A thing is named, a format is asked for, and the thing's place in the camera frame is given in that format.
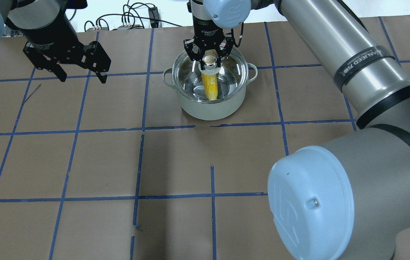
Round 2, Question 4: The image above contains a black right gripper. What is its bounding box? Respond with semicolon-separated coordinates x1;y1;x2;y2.
183;18;242;69

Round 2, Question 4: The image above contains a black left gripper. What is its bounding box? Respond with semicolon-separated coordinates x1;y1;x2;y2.
22;18;112;84

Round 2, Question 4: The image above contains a yellow corn cob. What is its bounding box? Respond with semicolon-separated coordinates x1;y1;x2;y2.
201;72;218;101

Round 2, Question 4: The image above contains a glass pot lid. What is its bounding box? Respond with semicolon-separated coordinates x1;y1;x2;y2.
162;49;258;104

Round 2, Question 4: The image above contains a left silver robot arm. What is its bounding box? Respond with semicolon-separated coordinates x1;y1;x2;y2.
0;0;111;83

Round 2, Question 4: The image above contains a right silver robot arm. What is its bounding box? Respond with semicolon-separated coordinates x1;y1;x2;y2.
184;0;410;260

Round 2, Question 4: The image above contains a grey-green cooking pot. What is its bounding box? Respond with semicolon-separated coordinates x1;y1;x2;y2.
162;50;258;121

